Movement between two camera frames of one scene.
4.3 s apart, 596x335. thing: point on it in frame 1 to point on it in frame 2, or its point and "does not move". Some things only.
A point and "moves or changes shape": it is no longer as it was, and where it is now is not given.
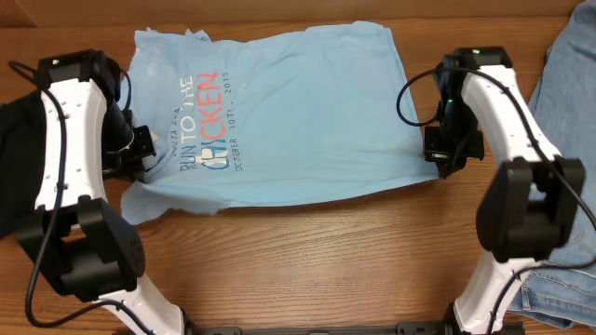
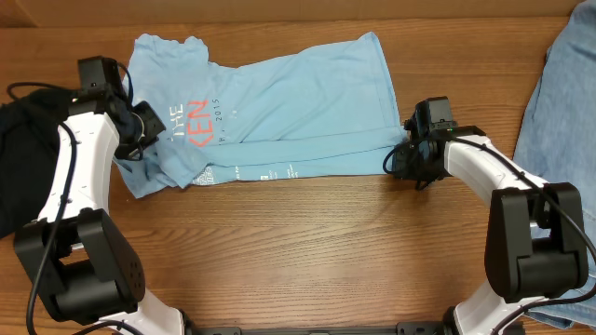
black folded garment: (22, 141) does not move
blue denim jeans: (562, 290) does not move
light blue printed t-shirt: (272, 114) moves or changes shape
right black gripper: (447, 152) to (407, 164)
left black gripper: (133, 168) to (155, 127)
